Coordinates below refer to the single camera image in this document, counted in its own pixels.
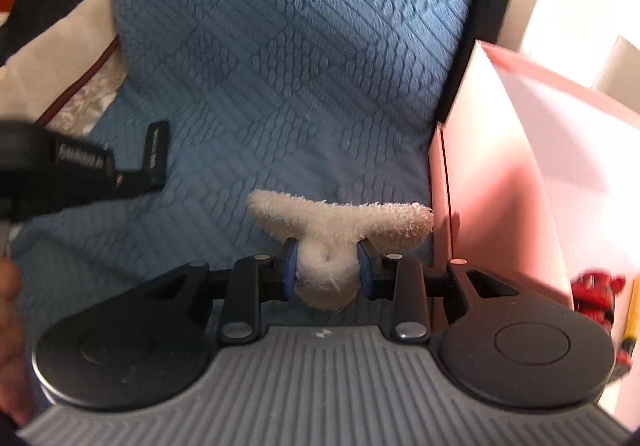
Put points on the patterned blanket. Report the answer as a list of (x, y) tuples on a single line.
[(40, 51)]

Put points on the black rectangular clip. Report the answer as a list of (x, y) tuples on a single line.
[(157, 148)]

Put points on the person's left forearm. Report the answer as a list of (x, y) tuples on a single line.
[(12, 351)]

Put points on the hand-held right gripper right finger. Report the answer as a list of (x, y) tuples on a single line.
[(364, 273)]

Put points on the pink cardboard box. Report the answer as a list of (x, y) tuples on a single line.
[(480, 151)]

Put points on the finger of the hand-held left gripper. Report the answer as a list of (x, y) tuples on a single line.
[(137, 182)]

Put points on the blue quilted bed cover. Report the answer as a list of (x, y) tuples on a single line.
[(300, 51)]

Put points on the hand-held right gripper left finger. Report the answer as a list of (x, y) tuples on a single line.
[(291, 273)]

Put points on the black bed edge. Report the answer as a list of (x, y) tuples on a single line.
[(492, 1)]

